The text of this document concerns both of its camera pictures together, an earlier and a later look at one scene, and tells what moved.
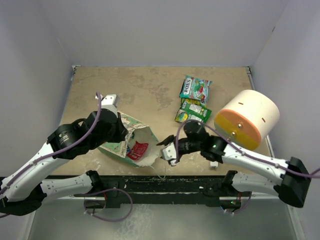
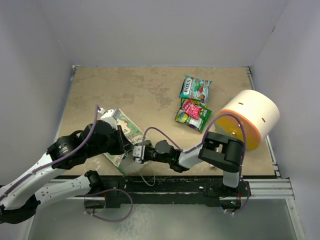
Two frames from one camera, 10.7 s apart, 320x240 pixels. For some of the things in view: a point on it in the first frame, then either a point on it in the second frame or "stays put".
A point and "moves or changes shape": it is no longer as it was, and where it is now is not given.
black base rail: [159, 190] stays put
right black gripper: [167, 141] to [145, 159]
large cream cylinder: [247, 118] stays put
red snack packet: [137, 150] moves or changes shape
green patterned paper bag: [137, 131] moves or changes shape
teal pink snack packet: [195, 88] stays put
